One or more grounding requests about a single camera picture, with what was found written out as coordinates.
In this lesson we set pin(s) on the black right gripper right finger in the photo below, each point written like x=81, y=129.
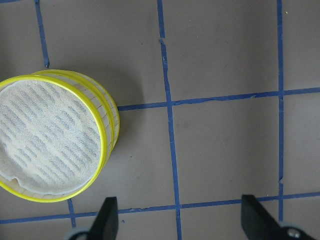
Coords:
x=258, y=224

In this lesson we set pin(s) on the yellow bamboo steamer bottom layer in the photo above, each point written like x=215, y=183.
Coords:
x=97, y=94

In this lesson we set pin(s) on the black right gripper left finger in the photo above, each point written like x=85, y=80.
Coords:
x=105, y=225

